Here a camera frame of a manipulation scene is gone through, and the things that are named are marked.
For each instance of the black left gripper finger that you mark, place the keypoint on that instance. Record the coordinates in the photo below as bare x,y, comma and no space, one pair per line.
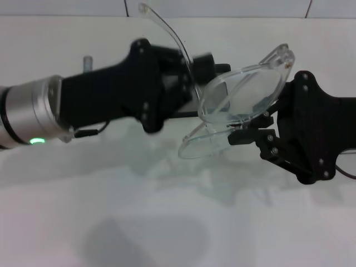
204,66

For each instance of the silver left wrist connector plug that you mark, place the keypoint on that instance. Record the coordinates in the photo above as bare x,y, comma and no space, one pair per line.
87,63

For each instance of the clear white glasses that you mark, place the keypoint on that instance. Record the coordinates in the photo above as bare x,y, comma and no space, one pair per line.
242,91

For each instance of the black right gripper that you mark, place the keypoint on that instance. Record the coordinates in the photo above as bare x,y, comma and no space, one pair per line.
311,125

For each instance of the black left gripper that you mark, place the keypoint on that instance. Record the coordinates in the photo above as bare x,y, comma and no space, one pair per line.
111,89

